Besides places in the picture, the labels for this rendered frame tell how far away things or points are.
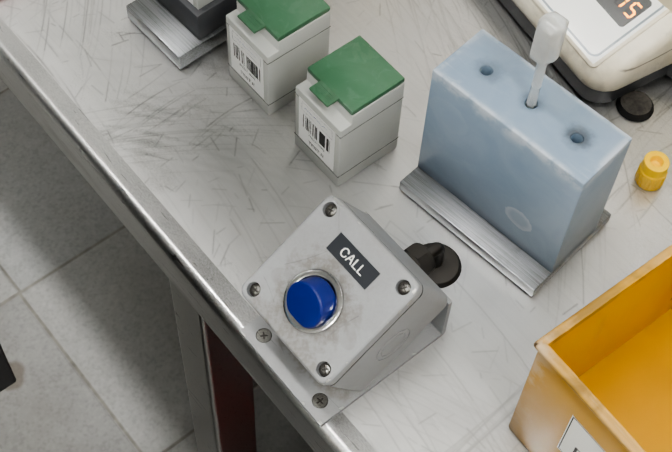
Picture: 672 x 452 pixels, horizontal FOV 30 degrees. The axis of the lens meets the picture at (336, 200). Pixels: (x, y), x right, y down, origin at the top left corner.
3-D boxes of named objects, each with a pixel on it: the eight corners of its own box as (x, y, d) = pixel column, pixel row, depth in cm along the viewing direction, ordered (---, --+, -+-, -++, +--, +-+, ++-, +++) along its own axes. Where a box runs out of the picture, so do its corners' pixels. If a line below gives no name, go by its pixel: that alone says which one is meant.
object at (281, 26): (228, 74, 77) (223, 1, 71) (289, 38, 79) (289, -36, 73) (268, 116, 75) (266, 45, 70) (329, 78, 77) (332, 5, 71)
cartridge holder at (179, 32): (128, 20, 79) (121, -19, 76) (238, -48, 82) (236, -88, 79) (180, 72, 77) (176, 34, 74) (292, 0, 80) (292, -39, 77)
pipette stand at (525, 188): (398, 190, 73) (412, 85, 64) (476, 122, 76) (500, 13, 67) (531, 299, 69) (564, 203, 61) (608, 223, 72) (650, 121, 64)
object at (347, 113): (294, 143, 74) (294, 73, 69) (355, 104, 76) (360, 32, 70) (336, 188, 73) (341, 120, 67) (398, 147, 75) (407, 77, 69)
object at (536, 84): (497, 192, 71) (533, 55, 61) (505, 185, 72) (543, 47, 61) (507, 200, 71) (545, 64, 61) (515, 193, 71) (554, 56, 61)
